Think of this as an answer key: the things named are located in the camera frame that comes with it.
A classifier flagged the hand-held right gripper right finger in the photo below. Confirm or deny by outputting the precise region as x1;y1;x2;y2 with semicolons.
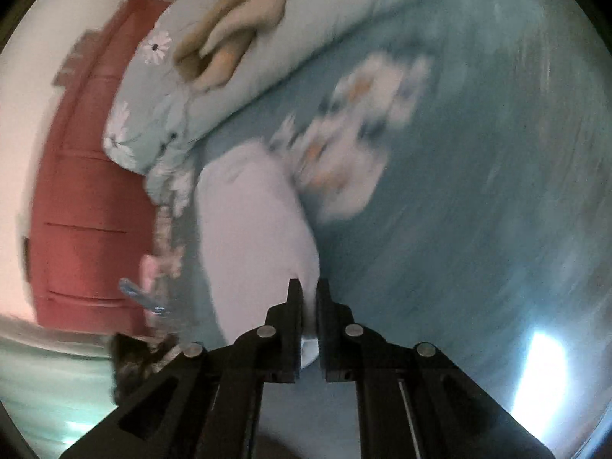
316;278;555;459

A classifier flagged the light blue printed t-shirt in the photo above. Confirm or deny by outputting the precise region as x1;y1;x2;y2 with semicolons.
197;141;321;370

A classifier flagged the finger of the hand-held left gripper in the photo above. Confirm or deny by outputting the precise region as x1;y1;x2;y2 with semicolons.
118;276;169;320

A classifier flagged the floral light blue pillow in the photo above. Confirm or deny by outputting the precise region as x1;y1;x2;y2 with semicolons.
103;0;433;202

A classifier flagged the beige plush toy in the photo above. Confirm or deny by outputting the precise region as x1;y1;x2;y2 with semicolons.
173;0;314;93

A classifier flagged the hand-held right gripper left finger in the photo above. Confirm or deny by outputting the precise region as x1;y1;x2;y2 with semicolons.
60;278;304;459

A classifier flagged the blue floral blanket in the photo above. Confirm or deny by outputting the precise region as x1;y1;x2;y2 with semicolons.
158;0;612;459

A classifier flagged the pink floral bed sheet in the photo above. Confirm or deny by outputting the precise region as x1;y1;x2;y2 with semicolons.
138;201;194;307

